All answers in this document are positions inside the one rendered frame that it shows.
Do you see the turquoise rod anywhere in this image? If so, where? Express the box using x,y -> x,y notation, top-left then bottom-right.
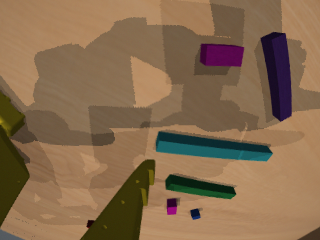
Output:
156,131 -> 273,161

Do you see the green rod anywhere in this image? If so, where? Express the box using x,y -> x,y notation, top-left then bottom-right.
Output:
165,174 -> 237,199

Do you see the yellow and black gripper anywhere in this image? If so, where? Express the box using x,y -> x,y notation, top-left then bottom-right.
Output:
80,159 -> 155,240

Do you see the small blue cube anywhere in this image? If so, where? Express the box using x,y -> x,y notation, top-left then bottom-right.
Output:
190,208 -> 201,220

